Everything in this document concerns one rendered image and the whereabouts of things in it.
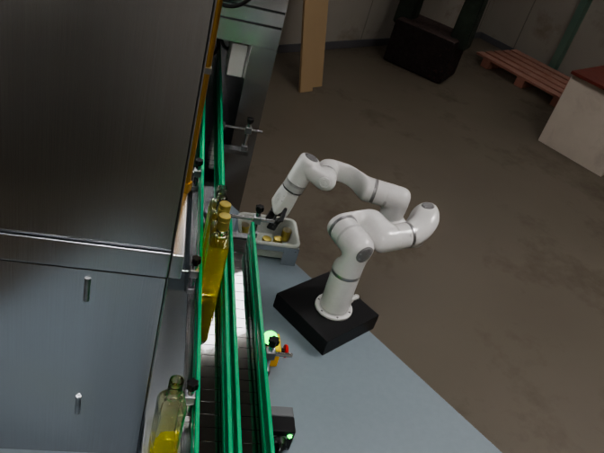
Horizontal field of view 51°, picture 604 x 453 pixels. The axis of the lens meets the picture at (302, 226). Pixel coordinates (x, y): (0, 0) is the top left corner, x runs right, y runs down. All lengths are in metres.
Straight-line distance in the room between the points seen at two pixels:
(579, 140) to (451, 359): 3.42
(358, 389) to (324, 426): 0.19
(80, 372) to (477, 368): 2.37
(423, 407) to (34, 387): 1.11
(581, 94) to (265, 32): 4.08
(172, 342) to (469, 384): 1.92
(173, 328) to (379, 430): 0.65
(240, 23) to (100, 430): 1.72
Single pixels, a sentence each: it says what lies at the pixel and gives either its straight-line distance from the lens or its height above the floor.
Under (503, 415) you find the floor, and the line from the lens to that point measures 3.30.
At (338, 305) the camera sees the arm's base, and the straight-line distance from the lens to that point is 2.03.
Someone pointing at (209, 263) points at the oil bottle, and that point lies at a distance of 1.82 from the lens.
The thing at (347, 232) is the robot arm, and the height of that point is 1.11.
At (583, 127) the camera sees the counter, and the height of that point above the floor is 0.32.
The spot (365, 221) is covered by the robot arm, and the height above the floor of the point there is 1.11.
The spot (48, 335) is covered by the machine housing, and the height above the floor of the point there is 1.14.
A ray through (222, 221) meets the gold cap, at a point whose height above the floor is 1.15.
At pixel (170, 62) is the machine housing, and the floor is 1.77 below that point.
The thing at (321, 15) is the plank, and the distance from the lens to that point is 5.79.
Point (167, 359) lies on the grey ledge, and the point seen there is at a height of 0.88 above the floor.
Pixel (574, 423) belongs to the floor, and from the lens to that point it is 3.51.
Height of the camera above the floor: 2.16
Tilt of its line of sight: 34 degrees down
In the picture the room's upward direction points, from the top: 17 degrees clockwise
